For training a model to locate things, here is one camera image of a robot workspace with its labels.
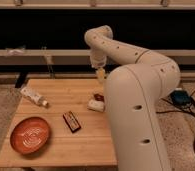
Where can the blue power adapter box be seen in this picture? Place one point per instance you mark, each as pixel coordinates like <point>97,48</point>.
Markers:
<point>180,98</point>

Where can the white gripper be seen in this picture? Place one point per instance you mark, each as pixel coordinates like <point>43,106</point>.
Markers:
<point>98,60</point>

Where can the wooden table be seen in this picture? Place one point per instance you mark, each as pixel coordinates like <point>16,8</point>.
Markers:
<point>89,146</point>

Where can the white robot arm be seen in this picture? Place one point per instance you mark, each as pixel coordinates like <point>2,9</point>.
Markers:
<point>131,91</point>

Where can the white crumpled object on ledge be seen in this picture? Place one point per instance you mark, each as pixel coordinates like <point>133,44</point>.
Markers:
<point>15,51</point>

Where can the orange ceramic bowl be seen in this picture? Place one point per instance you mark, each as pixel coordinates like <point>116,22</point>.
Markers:
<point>30,135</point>

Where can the dark red rectangular box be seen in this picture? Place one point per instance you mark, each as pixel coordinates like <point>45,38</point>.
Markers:
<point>71,121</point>

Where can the white plastic bottle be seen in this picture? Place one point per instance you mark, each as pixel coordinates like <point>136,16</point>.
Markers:
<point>34,97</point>

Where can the small dark red object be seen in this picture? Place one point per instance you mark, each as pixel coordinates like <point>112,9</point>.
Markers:
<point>99,97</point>

